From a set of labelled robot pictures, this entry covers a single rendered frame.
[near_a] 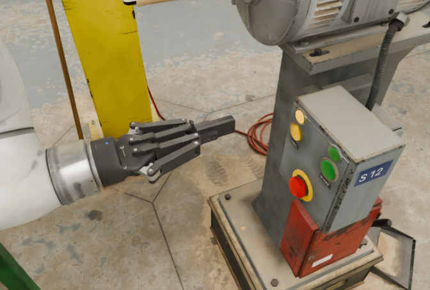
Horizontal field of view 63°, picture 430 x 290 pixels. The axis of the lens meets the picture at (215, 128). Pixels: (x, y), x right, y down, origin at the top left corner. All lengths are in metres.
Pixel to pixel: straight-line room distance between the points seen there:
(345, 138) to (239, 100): 1.84
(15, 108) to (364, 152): 0.49
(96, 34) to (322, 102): 1.19
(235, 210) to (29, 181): 1.01
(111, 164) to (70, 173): 0.06
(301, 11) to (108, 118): 1.41
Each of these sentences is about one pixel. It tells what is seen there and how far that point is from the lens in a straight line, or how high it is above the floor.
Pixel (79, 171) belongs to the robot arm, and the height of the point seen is 1.10.
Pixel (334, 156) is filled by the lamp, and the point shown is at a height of 1.11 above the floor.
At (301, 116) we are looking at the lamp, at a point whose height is 1.11.
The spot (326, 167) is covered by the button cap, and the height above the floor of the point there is 1.07.
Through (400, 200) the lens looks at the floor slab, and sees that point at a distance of 2.04.
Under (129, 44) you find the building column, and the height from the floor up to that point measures 0.67.
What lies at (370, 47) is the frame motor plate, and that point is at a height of 1.12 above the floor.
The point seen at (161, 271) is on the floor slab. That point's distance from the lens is 1.64.
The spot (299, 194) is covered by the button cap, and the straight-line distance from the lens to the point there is 0.64.
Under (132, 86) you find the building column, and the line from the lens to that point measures 1.78.
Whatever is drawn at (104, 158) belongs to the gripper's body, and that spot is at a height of 1.10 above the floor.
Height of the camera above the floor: 1.49
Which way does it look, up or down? 44 degrees down
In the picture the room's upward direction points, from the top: straight up
